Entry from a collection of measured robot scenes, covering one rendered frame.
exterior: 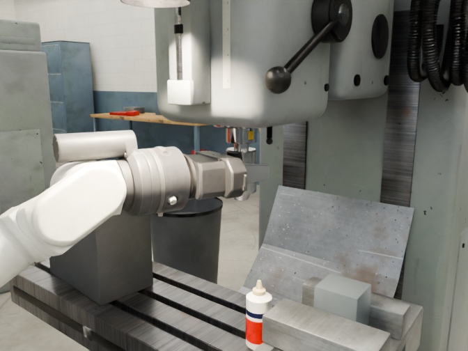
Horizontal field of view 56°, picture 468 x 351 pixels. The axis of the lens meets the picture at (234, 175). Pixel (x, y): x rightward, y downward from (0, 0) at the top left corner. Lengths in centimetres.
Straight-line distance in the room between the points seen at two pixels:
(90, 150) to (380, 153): 61
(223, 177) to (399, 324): 31
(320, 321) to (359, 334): 5
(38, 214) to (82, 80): 753
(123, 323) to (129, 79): 682
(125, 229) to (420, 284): 61
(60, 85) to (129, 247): 707
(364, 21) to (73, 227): 51
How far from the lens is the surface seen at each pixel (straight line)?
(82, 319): 89
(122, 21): 765
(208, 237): 262
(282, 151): 106
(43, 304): 101
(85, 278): 91
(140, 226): 87
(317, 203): 101
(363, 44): 72
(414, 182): 94
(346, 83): 68
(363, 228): 97
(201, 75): 55
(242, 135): 63
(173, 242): 259
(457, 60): 74
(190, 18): 55
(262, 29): 53
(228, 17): 55
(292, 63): 52
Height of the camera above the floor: 137
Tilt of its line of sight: 12 degrees down
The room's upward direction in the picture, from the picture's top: straight up
